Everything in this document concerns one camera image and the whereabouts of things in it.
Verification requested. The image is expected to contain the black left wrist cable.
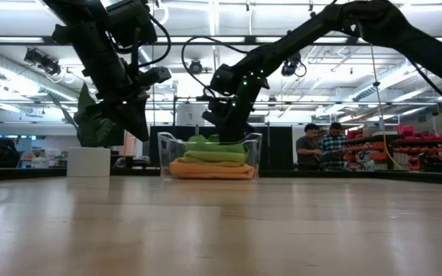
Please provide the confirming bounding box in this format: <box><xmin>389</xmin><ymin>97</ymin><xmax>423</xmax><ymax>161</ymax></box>
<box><xmin>107</xmin><ymin>11</ymin><xmax>173</xmax><ymax>71</ymax></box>

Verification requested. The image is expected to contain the person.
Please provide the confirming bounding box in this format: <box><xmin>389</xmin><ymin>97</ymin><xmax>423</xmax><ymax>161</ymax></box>
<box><xmin>318</xmin><ymin>121</ymin><xmax>348</xmax><ymax>172</ymax></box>
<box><xmin>295</xmin><ymin>122</ymin><xmax>324</xmax><ymax>172</ymax></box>

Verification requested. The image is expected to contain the round black ceiling fixture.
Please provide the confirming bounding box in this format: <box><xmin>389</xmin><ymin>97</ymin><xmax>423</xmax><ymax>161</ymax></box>
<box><xmin>187</xmin><ymin>58</ymin><xmax>204</xmax><ymax>76</ymax></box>

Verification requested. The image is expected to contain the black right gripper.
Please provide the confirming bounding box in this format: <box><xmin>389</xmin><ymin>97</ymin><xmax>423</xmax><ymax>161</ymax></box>
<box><xmin>216</xmin><ymin>74</ymin><xmax>271</xmax><ymax>143</ymax></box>

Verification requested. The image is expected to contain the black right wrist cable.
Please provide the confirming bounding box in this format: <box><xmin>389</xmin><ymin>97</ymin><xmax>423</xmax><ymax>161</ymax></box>
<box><xmin>180</xmin><ymin>35</ymin><xmax>249</xmax><ymax>101</ymax></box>

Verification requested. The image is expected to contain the orange microfiber towel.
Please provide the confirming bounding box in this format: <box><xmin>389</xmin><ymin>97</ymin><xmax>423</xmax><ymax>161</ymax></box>
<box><xmin>167</xmin><ymin>159</ymin><xmax>256</xmax><ymax>181</ymax></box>

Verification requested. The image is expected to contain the shelf with red bins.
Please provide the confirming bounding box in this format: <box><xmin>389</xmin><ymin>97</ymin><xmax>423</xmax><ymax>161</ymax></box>
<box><xmin>341</xmin><ymin>124</ymin><xmax>442</xmax><ymax>173</ymax></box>

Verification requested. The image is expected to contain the yellow hanging cable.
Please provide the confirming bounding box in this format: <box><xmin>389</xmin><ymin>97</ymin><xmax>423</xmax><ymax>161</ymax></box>
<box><xmin>369</xmin><ymin>42</ymin><xmax>407</xmax><ymax>172</ymax></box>

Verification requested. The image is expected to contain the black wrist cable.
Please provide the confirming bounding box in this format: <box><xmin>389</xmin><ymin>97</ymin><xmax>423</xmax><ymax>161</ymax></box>
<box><xmin>107</xmin><ymin>11</ymin><xmax>173</xmax><ymax>71</ymax></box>
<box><xmin>180</xmin><ymin>35</ymin><xmax>249</xmax><ymax>101</ymax></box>

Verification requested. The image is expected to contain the black overhead camera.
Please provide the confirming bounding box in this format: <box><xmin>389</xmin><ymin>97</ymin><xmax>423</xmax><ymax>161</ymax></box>
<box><xmin>281</xmin><ymin>49</ymin><xmax>308</xmax><ymax>78</ymax></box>

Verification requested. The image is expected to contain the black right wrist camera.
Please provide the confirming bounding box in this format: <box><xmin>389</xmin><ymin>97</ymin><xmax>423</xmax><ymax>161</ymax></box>
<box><xmin>200</xmin><ymin>109</ymin><xmax>224</xmax><ymax>128</ymax></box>

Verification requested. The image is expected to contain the dark green microfiber towel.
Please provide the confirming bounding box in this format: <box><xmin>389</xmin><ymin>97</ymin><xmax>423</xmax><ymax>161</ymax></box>
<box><xmin>185</xmin><ymin>133</ymin><xmax>247</xmax><ymax>154</ymax></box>

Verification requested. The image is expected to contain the clear plastic bin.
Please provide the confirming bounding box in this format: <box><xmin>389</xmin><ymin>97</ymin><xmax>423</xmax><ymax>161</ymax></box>
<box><xmin>157</xmin><ymin>131</ymin><xmax>264</xmax><ymax>181</ymax></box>

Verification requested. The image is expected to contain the lime green microfiber towel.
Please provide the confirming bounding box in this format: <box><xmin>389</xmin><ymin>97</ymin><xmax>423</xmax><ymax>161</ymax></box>
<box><xmin>183</xmin><ymin>149</ymin><xmax>249</xmax><ymax>165</ymax></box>

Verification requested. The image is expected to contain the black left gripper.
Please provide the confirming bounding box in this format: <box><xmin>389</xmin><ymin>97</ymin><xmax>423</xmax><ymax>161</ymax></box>
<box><xmin>84</xmin><ymin>76</ymin><xmax>151</xmax><ymax>143</ymax></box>

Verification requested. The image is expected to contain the artificial plant in white pot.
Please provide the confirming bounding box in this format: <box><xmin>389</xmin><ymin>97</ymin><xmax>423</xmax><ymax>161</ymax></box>
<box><xmin>49</xmin><ymin>82</ymin><xmax>127</xmax><ymax>179</ymax></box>

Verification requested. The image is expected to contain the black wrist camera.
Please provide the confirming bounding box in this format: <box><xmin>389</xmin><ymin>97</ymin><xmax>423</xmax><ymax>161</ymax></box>
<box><xmin>133</xmin><ymin>65</ymin><xmax>173</xmax><ymax>92</ymax></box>
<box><xmin>200</xmin><ymin>109</ymin><xmax>224</xmax><ymax>128</ymax></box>

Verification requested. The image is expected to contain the black ceiling light cluster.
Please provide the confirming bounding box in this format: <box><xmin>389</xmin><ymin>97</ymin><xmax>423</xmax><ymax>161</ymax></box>
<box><xmin>23</xmin><ymin>47</ymin><xmax>63</xmax><ymax>77</ymax></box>

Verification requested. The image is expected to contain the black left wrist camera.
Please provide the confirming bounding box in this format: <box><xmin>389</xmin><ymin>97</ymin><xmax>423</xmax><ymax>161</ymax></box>
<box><xmin>133</xmin><ymin>65</ymin><xmax>173</xmax><ymax>92</ymax></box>

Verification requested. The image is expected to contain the black overhead rig beam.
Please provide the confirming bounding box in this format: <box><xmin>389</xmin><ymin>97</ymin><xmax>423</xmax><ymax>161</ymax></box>
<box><xmin>0</xmin><ymin>35</ymin><xmax>442</xmax><ymax>46</ymax></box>

